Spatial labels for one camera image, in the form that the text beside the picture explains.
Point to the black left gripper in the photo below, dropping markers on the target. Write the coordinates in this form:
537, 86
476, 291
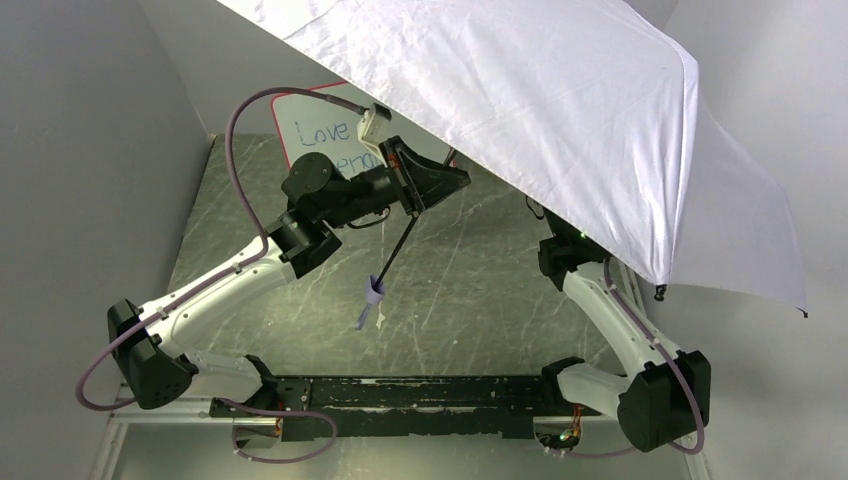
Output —
408, 183

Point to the white and black folding umbrella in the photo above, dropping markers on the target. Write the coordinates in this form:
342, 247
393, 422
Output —
586, 107

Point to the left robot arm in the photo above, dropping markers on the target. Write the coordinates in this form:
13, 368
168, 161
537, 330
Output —
158, 358

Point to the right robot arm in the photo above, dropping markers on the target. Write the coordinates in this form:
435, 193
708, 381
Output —
662, 398

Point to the red framed whiteboard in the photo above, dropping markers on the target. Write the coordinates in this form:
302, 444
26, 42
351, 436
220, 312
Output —
306, 124

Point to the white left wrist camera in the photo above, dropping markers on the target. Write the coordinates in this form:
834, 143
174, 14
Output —
374, 126

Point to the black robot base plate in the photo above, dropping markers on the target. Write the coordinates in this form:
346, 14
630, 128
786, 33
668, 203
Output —
510, 406

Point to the aluminium frame rail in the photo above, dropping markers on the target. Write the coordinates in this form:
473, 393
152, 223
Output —
184, 411

